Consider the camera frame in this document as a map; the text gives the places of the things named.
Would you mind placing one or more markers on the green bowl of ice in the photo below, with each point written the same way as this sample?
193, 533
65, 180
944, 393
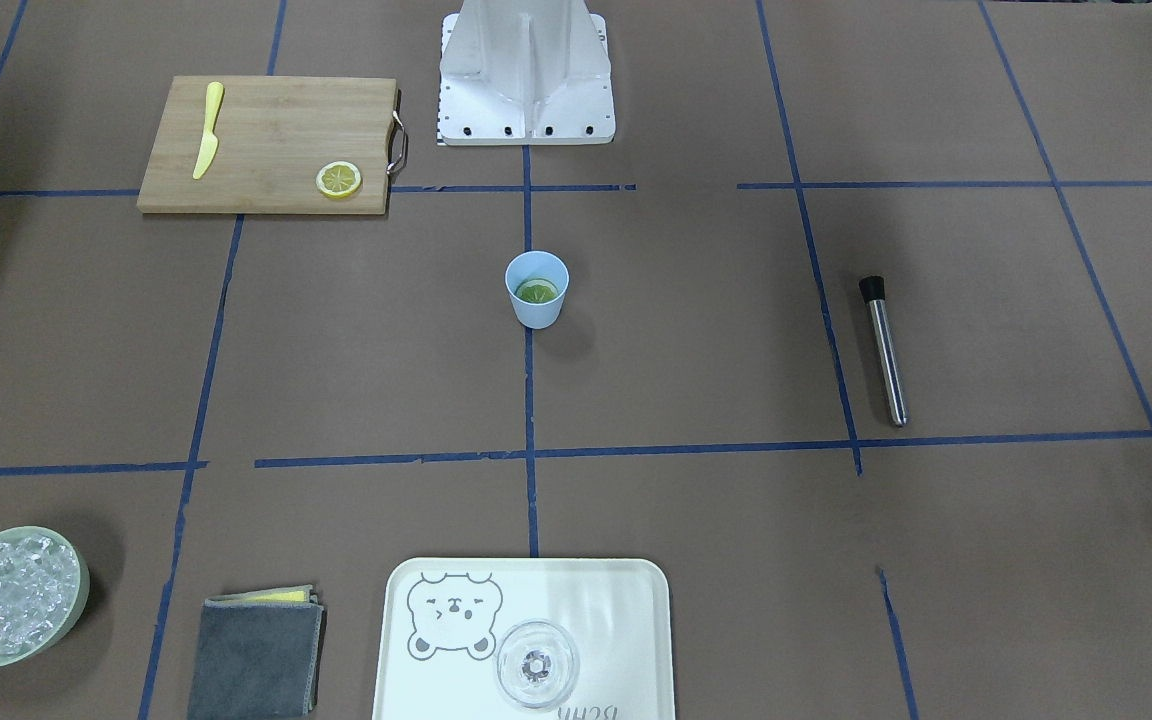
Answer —
44, 587

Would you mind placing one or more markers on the wooden cutting board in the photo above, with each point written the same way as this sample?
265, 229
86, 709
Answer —
274, 133

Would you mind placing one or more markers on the yellow lemon slice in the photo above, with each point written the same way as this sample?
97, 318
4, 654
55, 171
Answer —
537, 291
338, 179

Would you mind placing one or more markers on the cream bear tray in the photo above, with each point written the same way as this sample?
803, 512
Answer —
444, 618

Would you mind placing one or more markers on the grey yellow folded cloth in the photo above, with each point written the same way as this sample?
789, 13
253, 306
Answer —
257, 654

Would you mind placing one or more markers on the clear wine glass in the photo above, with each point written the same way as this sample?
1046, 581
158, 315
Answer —
537, 665

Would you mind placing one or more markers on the blue paper cup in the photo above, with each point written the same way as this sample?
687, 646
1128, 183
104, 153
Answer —
534, 264

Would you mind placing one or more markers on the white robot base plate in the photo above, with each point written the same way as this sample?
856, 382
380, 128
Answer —
515, 73

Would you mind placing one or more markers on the yellow plastic knife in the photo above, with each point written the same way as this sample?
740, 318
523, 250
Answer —
209, 142

